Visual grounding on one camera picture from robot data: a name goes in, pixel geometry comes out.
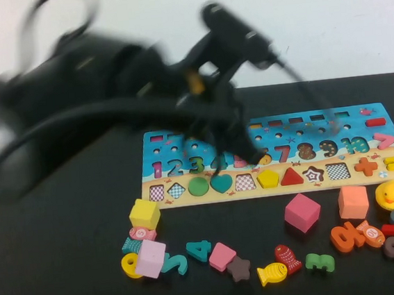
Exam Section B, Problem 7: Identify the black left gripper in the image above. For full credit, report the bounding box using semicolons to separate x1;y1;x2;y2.
171;54;268;180

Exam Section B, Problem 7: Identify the yellow pentagon puzzle piece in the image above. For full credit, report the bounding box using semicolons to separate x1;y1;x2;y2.
256;167;282;189

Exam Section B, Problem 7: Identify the teal heart puzzle piece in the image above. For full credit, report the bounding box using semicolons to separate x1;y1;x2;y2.
209;174;233;196

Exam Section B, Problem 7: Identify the green circle puzzle piece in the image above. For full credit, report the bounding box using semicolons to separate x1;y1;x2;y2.
186;175;211;198

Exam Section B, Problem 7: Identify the red triangle puzzle piece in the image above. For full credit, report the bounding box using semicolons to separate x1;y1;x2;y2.
278;165;306;187

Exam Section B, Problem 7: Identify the teal number 4 piece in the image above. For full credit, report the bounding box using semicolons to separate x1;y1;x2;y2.
184;238;215;265

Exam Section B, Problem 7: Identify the pink trapezoid puzzle piece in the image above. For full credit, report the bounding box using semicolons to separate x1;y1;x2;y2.
206;240;238;272

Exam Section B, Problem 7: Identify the brown star puzzle piece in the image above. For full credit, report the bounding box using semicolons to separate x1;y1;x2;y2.
225;255;253;284

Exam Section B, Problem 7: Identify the red fish piece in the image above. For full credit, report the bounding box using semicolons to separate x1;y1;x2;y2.
274;242;304;276

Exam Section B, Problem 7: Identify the pink fish piece number 5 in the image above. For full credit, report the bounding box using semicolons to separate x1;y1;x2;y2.
126;224;158;244

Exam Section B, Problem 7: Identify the blue wooden number puzzle board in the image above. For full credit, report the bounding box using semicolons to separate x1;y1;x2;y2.
134;101;394;212

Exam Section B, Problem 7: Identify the yellow fish piece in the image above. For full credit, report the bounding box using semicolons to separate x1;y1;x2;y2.
256;260;290;288

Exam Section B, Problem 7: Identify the teal number 2 piece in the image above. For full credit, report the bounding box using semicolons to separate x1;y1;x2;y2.
158;250;191;276

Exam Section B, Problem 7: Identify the orange plus sign piece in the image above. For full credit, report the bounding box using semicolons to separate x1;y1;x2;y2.
353;155;379;178

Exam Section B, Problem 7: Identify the green number 3 piece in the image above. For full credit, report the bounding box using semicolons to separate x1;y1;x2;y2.
304;250;336;273

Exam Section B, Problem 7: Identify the teal fish piece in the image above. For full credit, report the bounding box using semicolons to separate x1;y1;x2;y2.
120;235;145;256

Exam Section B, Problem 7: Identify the red minus sign piece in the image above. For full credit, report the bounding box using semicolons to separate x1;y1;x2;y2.
364;117;386;128

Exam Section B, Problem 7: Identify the pink greater-than sign piece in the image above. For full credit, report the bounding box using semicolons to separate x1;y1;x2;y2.
372;130;394;151

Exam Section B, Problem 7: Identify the yellow number 6 piece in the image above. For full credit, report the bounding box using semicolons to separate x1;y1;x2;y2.
120;251;145;280

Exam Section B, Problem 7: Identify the orange fish piece number 10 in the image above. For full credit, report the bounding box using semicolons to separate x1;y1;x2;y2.
356;218;388;251

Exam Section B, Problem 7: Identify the magenta cube block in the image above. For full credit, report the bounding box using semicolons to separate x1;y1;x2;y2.
281;191;324;236

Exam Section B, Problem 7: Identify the yellow cube block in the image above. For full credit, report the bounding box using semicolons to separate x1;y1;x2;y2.
126;196;163;233

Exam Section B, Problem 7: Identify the salmon cube block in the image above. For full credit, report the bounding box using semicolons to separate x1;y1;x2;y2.
336;183;371;222

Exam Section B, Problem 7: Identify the light pink cube block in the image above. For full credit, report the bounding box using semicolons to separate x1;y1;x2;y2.
131;237;170;281

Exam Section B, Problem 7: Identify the yellow rubber duck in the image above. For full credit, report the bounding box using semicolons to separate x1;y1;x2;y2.
373;180;394;213

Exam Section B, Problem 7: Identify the thin black camera cable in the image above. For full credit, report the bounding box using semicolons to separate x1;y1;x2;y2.
267;36;343;140

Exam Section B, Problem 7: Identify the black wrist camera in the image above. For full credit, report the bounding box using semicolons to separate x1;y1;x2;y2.
199;0;277;76

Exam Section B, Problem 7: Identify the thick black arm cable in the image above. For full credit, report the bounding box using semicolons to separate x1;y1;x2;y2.
0;87;242;195

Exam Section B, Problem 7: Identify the looped black cable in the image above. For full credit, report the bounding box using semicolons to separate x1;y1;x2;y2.
11;0;106;75

